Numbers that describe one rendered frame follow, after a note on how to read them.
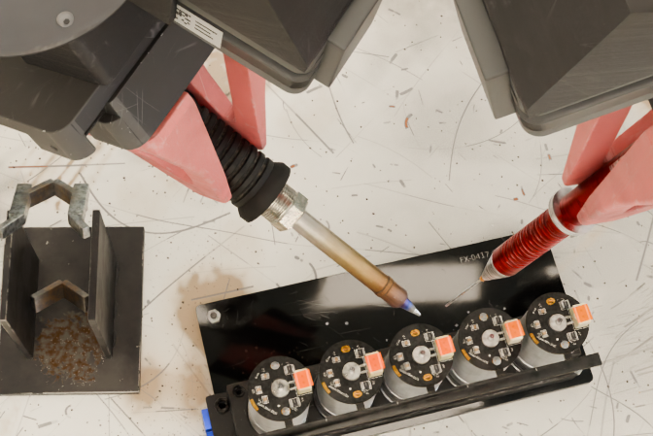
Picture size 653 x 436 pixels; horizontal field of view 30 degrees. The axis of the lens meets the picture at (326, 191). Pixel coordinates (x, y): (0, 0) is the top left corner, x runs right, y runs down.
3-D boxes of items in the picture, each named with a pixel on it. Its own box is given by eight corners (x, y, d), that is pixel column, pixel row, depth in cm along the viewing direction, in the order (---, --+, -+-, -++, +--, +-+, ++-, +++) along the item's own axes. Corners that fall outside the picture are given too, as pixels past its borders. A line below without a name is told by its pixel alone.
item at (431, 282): (230, 473, 51) (230, 469, 50) (195, 312, 54) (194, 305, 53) (588, 385, 53) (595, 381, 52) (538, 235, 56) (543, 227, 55)
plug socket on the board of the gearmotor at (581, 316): (563, 311, 48) (567, 306, 47) (582, 306, 48) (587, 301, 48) (568, 330, 48) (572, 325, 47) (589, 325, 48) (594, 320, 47)
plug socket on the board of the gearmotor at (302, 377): (287, 376, 46) (287, 372, 46) (308, 371, 47) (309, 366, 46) (292, 396, 46) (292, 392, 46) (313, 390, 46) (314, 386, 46)
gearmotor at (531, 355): (495, 332, 53) (519, 299, 48) (548, 319, 53) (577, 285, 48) (511, 386, 52) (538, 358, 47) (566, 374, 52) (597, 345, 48)
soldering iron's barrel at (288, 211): (401, 285, 46) (272, 183, 44) (422, 284, 45) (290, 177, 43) (382, 318, 45) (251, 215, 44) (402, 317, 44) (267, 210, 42)
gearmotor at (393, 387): (370, 361, 52) (383, 331, 47) (425, 349, 52) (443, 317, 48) (385, 418, 51) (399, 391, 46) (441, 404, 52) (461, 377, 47)
